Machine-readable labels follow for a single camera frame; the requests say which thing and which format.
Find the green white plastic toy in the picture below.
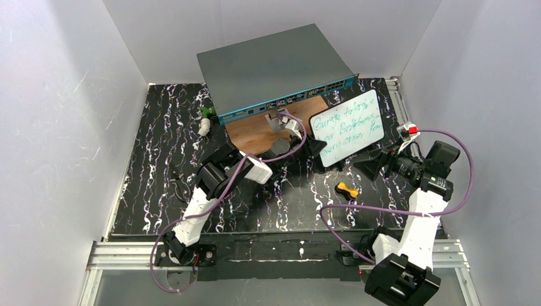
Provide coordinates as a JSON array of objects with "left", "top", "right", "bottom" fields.
[{"left": 198, "top": 106, "right": 216, "bottom": 137}]

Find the grey teal network switch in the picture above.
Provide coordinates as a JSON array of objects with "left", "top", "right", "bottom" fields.
[{"left": 197, "top": 24, "right": 358, "bottom": 125}]

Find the silver metal bracket mount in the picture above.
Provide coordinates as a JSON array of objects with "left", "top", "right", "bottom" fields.
[{"left": 265, "top": 109, "right": 290, "bottom": 133}]

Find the small whiteboard black frame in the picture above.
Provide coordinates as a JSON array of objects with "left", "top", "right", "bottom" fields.
[{"left": 309, "top": 89, "right": 385, "bottom": 167}]

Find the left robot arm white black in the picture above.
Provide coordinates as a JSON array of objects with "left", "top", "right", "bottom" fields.
[{"left": 162, "top": 135, "right": 327, "bottom": 265}]

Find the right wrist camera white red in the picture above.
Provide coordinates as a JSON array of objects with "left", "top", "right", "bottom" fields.
[{"left": 397, "top": 121, "right": 420, "bottom": 153}]

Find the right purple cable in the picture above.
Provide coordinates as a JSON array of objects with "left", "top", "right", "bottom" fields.
[{"left": 318, "top": 128, "right": 475, "bottom": 266}]

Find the wooden board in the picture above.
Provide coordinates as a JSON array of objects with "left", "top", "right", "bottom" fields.
[{"left": 225, "top": 96, "right": 329, "bottom": 154}]

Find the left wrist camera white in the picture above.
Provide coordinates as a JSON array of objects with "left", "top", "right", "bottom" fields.
[{"left": 281, "top": 117, "right": 304, "bottom": 140}]

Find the yellow black whiteboard eraser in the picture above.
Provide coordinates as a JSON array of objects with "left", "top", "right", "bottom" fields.
[{"left": 334, "top": 182, "right": 360, "bottom": 201}]

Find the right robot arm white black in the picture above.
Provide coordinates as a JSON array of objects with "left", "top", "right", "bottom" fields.
[{"left": 354, "top": 141, "right": 460, "bottom": 305}]

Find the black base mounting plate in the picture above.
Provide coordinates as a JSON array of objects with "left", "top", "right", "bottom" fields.
[{"left": 152, "top": 229, "right": 375, "bottom": 282}]

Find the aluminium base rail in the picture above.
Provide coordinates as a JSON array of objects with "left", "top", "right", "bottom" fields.
[{"left": 78, "top": 238, "right": 481, "bottom": 306}]

